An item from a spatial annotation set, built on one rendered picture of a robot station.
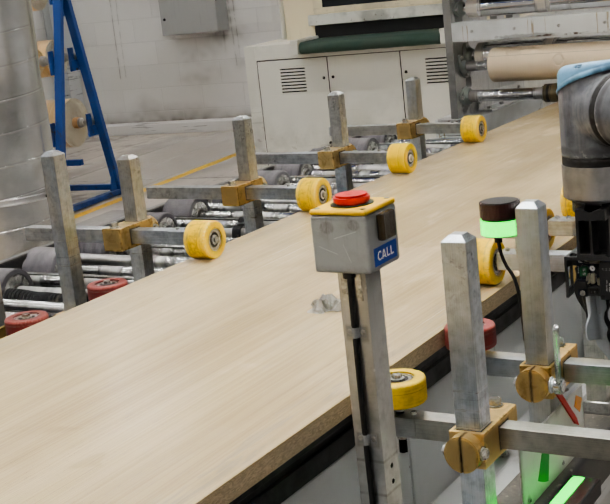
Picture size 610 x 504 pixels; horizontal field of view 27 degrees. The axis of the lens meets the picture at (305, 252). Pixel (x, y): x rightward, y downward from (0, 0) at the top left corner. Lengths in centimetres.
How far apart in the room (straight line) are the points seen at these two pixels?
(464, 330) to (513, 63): 300
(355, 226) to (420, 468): 76
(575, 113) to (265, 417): 56
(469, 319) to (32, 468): 58
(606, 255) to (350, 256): 36
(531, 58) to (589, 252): 301
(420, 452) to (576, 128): 68
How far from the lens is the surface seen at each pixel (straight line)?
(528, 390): 187
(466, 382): 164
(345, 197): 134
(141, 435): 168
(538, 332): 186
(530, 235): 182
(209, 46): 1207
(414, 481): 200
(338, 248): 134
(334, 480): 177
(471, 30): 461
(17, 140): 560
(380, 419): 140
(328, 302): 215
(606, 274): 155
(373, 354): 138
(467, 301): 160
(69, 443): 169
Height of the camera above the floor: 148
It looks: 13 degrees down
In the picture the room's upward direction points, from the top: 6 degrees counter-clockwise
